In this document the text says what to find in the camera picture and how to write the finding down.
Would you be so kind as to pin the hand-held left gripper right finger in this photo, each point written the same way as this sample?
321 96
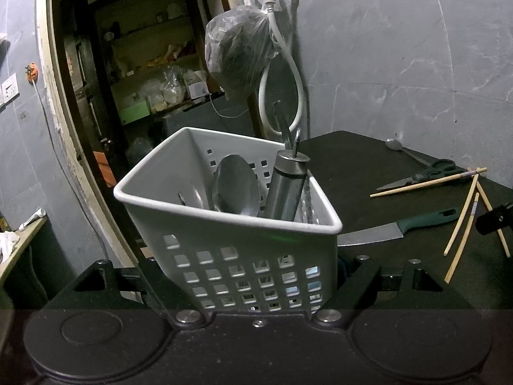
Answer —
356 280

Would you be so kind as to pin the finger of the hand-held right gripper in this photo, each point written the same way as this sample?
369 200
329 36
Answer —
495 219

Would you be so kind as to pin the white plastic bag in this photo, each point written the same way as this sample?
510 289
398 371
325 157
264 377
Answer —
172 88

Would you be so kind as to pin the white door frame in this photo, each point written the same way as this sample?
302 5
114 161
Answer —
56 100

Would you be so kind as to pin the large steel serving spoon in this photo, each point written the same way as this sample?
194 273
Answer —
234 184

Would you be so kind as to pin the orange wall socket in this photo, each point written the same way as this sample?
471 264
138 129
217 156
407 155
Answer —
31 71

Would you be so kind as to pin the white tube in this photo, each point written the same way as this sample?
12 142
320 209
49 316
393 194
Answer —
34 217

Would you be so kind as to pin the green box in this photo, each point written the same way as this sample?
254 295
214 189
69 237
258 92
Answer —
134 114

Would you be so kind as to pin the plain wooden chopstick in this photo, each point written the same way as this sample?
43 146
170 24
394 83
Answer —
461 216
483 196

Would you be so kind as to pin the purple banded wooden chopstick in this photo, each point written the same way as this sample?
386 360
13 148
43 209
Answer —
421 184
465 234

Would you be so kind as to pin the wooden shelf unit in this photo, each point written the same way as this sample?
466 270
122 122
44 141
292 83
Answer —
140 38

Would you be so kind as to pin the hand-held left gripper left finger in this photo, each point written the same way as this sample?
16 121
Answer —
162 286

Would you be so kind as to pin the wooden ledge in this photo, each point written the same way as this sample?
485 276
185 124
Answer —
24 240

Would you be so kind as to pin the white perforated plastic basket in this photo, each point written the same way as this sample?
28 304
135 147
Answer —
224 232

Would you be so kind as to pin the small steel spoon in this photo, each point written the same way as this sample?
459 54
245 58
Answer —
393 144

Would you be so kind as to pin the white wall switch plate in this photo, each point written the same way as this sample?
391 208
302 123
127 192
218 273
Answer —
9 90

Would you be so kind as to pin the white cloth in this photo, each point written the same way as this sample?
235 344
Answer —
8 244

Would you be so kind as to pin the clear plastic bag dark contents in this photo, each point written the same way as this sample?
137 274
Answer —
236 56

